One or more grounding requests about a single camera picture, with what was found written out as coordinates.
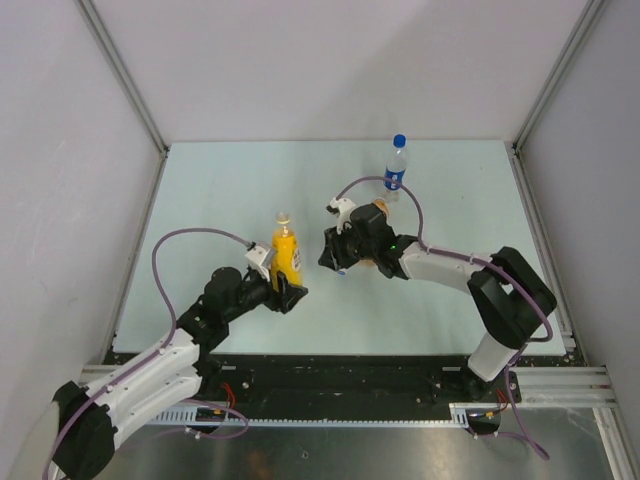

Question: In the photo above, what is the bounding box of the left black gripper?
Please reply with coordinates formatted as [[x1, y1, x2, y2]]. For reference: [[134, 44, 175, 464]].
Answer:
[[223, 265, 306, 322]]

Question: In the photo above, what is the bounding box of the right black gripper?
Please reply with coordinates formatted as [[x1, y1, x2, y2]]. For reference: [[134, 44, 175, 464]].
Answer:
[[320, 219, 377, 270]]

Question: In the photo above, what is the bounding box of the yellow juice bottle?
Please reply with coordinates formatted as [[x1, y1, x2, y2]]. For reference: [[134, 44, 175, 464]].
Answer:
[[271, 212, 303, 289]]

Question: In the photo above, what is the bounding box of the orange Pocari Sweat bottle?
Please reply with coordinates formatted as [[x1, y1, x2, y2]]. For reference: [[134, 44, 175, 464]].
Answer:
[[359, 197, 390, 268]]

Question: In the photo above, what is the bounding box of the clear Pepsi bottle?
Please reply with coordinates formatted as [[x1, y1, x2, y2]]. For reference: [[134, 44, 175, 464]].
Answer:
[[383, 134, 409, 202]]

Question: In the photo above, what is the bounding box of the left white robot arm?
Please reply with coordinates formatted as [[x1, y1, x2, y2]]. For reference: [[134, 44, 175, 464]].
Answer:
[[51, 267, 308, 479]]

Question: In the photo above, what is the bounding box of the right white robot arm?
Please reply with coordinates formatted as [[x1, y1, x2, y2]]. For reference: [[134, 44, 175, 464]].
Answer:
[[318, 198, 557, 401]]

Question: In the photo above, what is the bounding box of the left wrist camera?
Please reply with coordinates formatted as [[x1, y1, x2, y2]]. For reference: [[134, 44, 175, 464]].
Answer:
[[245, 242, 276, 281]]

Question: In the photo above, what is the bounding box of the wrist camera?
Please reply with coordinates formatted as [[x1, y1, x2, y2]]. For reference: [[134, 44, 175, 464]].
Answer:
[[245, 242, 276, 281], [326, 197, 356, 235]]

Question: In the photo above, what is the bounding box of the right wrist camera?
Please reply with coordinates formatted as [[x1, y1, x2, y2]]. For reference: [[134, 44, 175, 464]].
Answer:
[[326, 197, 356, 235]]

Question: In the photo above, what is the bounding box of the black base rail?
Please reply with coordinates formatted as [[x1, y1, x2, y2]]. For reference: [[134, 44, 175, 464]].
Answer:
[[164, 352, 524, 421]]

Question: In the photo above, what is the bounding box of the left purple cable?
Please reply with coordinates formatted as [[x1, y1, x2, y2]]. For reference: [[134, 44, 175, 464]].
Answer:
[[42, 227, 256, 479]]

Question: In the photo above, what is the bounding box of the purple cable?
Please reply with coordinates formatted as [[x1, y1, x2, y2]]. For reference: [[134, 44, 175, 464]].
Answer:
[[42, 227, 256, 479], [333, 175, 554, 344]]

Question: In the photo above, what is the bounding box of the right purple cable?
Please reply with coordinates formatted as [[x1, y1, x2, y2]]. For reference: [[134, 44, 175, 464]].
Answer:
[[333, 175, 554, 344]]

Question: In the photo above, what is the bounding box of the grey cable duct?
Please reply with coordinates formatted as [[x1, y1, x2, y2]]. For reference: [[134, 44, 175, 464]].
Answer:
[[149, 403, 474, 431]]

